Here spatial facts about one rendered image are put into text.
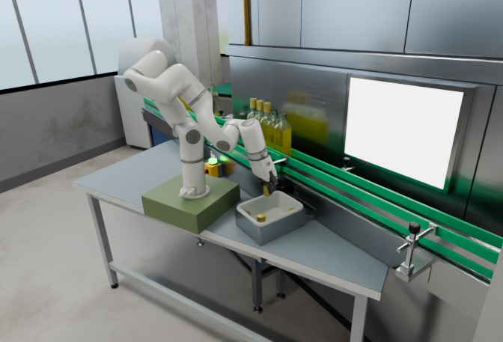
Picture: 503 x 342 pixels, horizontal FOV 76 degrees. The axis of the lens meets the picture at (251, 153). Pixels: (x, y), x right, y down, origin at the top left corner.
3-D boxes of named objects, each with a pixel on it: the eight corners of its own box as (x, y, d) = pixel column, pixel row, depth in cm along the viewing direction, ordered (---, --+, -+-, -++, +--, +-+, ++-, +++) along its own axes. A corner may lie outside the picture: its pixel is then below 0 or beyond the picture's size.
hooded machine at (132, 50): (165, 133, 491) (150, 36, 439) (194, 138, 462) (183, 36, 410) (126, 148, 436) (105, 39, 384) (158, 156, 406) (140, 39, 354)
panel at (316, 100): (451, 192, 104) (475, 86, 91) (446, 195, 102) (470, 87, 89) (277, 128, 173) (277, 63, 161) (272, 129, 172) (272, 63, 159)
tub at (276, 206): (305, 224, 129) (306, 205, 125) (260, 245, 117) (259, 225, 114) (278, 206, 142) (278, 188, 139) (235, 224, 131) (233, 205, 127)
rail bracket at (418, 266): (431, 279, 95) (446, 214, 87) (397, 307, 87) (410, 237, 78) (415, 270, 99) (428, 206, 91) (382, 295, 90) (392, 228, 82)
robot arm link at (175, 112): (152, 103, 115) (146, 95, 129) (189, 152, 127) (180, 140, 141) (174, 88, 117) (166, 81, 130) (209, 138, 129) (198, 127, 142)
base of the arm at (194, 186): (197, 204, 129) (194, 169, 123) (170, 199, 133) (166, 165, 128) (214, 187, 143) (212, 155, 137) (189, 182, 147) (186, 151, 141)
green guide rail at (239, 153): (267, 176, 141) (267, 159, 138) (266, 176, 141) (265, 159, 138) (145, 105, 277) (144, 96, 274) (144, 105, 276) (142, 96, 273)
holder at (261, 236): (314, 221, 132) (315, 204, 129) (260, 246, 118) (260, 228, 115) (287, 203, 145) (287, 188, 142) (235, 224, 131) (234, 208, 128)
